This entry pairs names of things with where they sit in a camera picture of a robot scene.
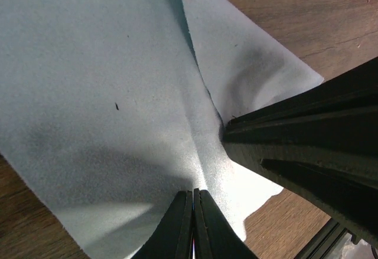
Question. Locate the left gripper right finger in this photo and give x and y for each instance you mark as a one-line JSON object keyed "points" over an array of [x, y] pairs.
{"points": [[213, 235]]}

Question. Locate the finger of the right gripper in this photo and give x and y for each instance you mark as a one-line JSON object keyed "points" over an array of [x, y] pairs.
{"points": [[328, 159], [353, 89]]}

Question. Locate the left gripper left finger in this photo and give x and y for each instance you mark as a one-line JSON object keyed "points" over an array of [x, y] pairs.
{"points": [[173, 237]]}

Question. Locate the light blue cleaning cloth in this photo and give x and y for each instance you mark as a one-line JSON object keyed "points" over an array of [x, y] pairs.
{"points": [[110, 107]]}

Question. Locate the black aluminium frame rail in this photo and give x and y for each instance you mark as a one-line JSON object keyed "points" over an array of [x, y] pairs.
{"points": [[324, 241]]}

